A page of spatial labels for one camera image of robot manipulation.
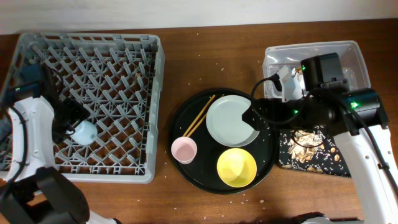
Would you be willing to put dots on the wooden chopstick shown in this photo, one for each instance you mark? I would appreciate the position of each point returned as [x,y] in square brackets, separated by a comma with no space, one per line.
[201,119]
[197,117]

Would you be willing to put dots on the round black serving tray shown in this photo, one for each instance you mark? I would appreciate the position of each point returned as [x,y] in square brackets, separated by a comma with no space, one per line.
[201,172]

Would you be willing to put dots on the black rectangular tray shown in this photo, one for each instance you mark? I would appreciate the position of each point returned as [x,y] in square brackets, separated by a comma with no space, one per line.
[289,168]

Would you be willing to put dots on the white napkin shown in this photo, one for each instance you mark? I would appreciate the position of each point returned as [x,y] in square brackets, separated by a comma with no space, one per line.
[292,84]

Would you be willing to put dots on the pink cup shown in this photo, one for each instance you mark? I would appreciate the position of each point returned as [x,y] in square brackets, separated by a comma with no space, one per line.
[184,150]

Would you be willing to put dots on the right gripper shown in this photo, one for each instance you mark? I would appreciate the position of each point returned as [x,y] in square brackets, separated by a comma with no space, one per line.
[275,104]

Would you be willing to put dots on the grey round plate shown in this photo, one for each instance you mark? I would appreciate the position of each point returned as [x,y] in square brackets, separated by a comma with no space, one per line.
[225,124]

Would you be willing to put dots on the gold foil wrapper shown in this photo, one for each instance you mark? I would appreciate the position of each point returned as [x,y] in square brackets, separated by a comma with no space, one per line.
[299,70]

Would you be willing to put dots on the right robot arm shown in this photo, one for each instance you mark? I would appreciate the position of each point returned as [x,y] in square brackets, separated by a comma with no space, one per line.
[355,119]

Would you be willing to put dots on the small clear plastic bin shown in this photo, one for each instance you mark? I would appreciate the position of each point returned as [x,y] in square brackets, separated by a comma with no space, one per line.
[269,88]

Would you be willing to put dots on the blue cup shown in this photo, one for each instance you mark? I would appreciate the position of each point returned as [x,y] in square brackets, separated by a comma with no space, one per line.
[84,133]

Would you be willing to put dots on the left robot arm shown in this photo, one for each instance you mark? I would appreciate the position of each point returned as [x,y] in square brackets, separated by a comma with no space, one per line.
[35,191]

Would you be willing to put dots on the grey plastic dishwasher rack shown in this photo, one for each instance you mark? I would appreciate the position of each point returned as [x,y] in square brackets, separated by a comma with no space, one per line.
[118,79]

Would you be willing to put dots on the food scraps pile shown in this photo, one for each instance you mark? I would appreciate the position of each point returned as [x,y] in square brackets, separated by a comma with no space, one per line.
[308,149]

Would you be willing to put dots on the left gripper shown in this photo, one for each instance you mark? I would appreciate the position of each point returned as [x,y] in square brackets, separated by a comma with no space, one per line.
[81,112]

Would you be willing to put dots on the large clear plastic bin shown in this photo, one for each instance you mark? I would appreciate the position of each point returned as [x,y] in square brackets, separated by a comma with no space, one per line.
[351,58]

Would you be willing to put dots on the yellow bowl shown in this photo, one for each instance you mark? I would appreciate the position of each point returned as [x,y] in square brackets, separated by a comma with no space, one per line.
[236,167]

